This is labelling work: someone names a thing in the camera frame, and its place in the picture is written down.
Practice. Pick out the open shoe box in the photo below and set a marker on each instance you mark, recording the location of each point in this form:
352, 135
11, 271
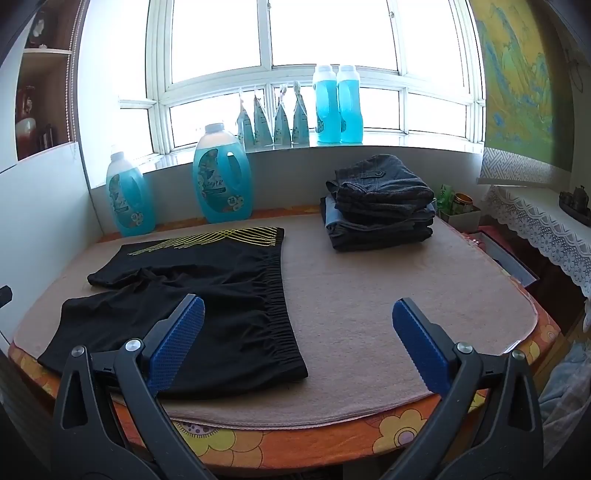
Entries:
508, 263

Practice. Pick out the green carton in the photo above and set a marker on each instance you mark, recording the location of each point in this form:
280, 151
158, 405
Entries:
446, 196

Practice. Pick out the white window sill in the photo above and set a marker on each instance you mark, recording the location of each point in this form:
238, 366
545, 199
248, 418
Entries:
184, 159

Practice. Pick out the orange floral tablecloth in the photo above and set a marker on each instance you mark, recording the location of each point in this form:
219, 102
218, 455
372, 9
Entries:
277, 443

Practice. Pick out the white board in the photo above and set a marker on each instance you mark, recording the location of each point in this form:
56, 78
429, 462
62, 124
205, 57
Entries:
46, 221

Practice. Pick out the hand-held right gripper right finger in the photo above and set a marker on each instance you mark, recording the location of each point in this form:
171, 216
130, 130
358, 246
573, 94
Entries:
422, 344

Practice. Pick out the white lace cloth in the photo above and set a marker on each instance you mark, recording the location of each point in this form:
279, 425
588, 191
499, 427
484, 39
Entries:
531, 217

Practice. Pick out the round tin can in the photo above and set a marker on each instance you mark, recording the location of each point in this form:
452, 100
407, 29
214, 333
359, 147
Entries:
462, 203

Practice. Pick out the dark grey pants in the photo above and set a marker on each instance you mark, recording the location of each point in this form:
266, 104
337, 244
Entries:
383, 194

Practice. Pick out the light blue cloth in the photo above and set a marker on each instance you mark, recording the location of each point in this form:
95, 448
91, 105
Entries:
565, 387

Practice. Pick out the wooden shelf cabinet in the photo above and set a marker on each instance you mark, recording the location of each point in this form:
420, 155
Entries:
46, 92

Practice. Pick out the white storage box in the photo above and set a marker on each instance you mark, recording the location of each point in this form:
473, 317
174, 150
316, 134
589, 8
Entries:
461, 221

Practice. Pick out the small blue detergent bottle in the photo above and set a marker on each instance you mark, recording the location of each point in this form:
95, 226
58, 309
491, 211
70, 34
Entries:
129, 203

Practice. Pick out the black pants with yellow stripes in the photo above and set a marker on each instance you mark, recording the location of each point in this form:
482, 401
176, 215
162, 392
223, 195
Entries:
221, 295

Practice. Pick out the tall blue detergent bottle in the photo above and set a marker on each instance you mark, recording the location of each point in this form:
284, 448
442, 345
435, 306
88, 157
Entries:
325, 106
352, 106

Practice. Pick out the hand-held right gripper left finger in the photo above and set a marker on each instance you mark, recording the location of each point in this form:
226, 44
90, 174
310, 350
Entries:
178, 341

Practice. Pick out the large blue detergent bottle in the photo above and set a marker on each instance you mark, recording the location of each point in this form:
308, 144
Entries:
221, 184

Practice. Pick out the beige mat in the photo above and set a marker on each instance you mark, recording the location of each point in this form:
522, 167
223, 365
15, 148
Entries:
369, 286

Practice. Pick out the white window frame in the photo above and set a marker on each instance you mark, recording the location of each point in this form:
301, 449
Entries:
265, 46

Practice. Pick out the teal refill pouch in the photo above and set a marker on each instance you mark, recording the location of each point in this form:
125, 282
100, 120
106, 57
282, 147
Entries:
262, 124
281, 127
301, 120
244, 127

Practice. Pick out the landscape scroll painting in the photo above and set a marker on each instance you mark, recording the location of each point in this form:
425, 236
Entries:
517, 92

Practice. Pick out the blue folded jeans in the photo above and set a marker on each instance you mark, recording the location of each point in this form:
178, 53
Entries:
330, 217

